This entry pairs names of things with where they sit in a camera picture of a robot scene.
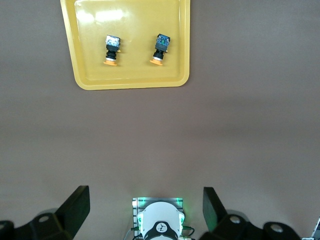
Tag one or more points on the yellow push button switch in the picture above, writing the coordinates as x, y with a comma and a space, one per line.
112, 47
161, 45

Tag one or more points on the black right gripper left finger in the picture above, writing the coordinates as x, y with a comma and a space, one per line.
72, 215

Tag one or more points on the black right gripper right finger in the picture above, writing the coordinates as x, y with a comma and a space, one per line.
217, 217

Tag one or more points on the grey metal frame post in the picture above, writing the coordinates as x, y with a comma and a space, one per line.
315, 231

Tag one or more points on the yellow plastic tray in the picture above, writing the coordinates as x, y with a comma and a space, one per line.
135, 72

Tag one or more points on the brown table cover cloth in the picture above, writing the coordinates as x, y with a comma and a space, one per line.
160, 137

